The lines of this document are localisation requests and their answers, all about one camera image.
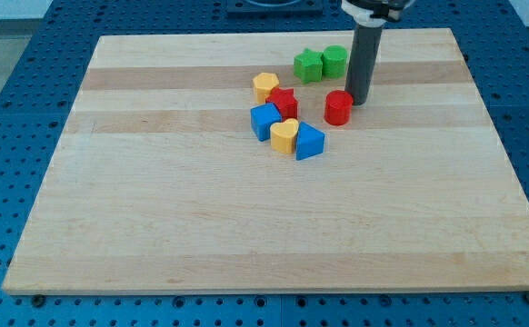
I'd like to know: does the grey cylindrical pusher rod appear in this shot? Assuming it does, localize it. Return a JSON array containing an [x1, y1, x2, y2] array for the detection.
[[344, 25, 383, 105]]

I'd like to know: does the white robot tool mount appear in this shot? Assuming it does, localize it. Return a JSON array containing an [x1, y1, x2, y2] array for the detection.
[[341, 0, 415, 27]]

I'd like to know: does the red cylinder block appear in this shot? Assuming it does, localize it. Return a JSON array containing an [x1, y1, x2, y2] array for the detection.
[[324, 90, 354, 126]]

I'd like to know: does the green star block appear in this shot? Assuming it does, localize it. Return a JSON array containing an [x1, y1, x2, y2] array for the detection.
[[294, 48, 323, 84]]

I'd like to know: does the red star block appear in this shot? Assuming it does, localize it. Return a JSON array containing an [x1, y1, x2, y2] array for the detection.
[[265, 87, 299, 120]]

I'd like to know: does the yellow hexagon block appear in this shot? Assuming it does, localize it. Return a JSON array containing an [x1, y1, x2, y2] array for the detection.
[[252, 73, 280, 104]]

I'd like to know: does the green cylinder block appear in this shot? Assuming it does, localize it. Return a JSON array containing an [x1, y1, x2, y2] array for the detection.
[[322, 45, 347, 78]]

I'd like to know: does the blue triangle block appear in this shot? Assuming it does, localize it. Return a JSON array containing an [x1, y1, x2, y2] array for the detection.
[[295, 122, 325, 161]]

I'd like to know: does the yellow heart block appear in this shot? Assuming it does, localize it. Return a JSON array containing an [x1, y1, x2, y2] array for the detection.
[[270, 118, 299, 154]]

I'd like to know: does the blue cube block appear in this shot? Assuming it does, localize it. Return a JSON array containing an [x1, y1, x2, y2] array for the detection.
[[250, 103, 282, 142]]

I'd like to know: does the light wooden board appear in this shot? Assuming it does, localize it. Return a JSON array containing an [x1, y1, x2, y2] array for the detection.
[[3, 28, 529, 295]]

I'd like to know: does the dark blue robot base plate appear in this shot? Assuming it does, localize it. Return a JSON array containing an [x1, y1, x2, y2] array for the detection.
[[225, 0, 324, 17]]

